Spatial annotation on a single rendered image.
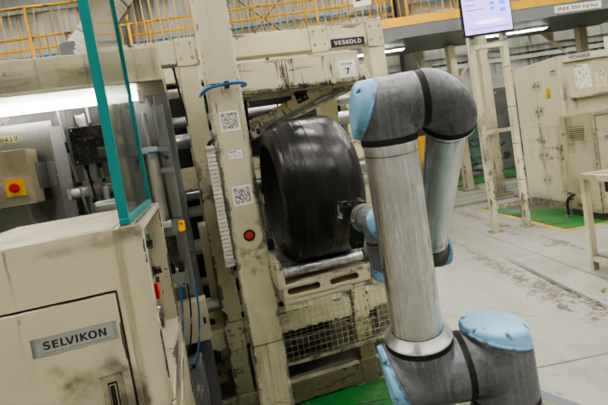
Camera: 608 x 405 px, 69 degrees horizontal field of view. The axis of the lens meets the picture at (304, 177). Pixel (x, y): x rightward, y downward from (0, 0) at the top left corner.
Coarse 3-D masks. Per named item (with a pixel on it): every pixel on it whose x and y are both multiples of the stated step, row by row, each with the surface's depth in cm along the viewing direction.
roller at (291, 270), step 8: (336, 256) 175; (344, 256) 175; (352, 256) 175; (360, 256) 176; (296, 264) 171; (304, 264) 171; (312, 264) 171; (320, 264) 172; (328, 264) 173; (336, 264) 174; (344, 264) 176; (288, 272) 168; (296, 272) 169; (304, 272) 171
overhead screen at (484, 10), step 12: (468, 0) 505; (480, 0) 506; (492, 0) 507; (504, 0) 508; (468, 12) 506; (480, 12) 507; (492, 12) 508; (504, 12) 509; (468, 24) 506; (480, 24) 508; (492, 24) 509; (504, 24) 510; (468, 36) 507
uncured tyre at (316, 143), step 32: (288, 128) 167; (320, 128) 168; (288, 160) 159; (320, 160) 159; (352, 160) 162; (288, 192) 158; (320, 192) 157; (352, 192) 160; (288, 224) 163; (320, 224) 159; (288, 256) 176; (320, 256) 172
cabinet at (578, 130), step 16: (592, 112) 495; (576, 128) 522; (592, 128) 498; (576, 144) 527; (592, 144) 502; (576, 160) 531; (592, 160) 506; (576, 176) 536; (576, 192) 540; (592, 192) 514; (576, 208) 545
